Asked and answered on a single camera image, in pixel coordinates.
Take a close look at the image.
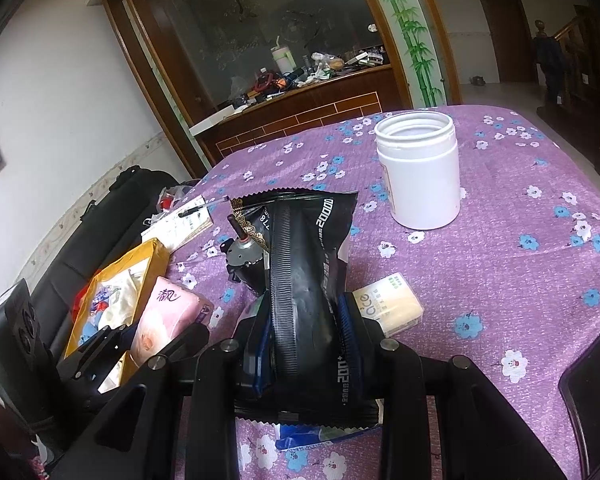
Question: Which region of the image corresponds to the yellow-taped white box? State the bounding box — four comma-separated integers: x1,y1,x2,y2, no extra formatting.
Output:
62,238,172,393

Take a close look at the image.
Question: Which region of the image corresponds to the black leather sofa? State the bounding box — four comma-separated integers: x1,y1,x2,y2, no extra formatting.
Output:
0,167,201,411

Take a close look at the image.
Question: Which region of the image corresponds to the black snack packet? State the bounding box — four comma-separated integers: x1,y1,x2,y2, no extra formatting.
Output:
228,189,381,428

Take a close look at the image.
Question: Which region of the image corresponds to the wooden cabinet with clutter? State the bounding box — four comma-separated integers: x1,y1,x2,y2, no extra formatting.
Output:
230,49,393,111

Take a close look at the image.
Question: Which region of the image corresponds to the black bag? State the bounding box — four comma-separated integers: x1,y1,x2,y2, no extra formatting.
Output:
111,165,181,196

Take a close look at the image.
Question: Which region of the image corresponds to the white yellow small packet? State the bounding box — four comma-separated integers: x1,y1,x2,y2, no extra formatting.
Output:
352,272,425,338

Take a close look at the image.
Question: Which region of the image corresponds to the black ballpoint pen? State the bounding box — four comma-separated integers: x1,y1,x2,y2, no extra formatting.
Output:
177,196,229,219

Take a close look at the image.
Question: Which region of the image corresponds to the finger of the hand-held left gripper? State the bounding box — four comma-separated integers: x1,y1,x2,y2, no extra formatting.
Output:
75,324,133,361
67,324,212,397

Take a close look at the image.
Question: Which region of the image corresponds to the pink tissue pack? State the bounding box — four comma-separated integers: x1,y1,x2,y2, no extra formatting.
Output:
130,276,216,368

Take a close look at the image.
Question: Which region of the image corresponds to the white paper notebook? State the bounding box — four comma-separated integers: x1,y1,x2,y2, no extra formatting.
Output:
140,195,215,253

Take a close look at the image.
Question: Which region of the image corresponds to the person's left forearm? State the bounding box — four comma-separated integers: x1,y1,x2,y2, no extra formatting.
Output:
0,394,31,461

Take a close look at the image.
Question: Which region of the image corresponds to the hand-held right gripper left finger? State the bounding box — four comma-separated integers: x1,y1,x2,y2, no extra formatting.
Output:
47,305,281,480

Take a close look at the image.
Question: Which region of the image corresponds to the blue white flat packet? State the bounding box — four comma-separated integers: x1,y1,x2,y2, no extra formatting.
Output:
275,422,371,453

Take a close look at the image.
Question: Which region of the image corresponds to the white plastic jar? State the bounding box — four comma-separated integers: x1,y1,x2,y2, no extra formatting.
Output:
374,111,462,231

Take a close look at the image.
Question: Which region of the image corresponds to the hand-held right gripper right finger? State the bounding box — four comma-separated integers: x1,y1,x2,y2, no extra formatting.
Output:
336,292,569,480

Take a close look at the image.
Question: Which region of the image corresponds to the white cup with lid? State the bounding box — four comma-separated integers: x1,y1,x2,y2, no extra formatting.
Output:
271,37,296,75

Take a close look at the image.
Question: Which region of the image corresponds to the clear plastic bag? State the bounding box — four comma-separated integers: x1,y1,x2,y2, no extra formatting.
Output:
157,186,194,214

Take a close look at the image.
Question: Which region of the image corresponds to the silver electric motor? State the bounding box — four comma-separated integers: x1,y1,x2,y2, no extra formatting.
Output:
219,214,271,288

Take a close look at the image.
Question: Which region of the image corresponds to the brown wooden door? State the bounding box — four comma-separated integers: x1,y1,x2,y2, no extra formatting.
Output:
472,0,531,86

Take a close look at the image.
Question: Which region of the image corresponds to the black phone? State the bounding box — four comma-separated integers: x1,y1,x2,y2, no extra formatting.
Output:
557,326,600,480

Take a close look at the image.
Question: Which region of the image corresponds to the wooden stair railing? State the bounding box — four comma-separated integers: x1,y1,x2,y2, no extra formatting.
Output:
532,5,600,161

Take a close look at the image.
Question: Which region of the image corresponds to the flat white box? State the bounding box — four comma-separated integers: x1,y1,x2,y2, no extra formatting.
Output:
189,105,236,137

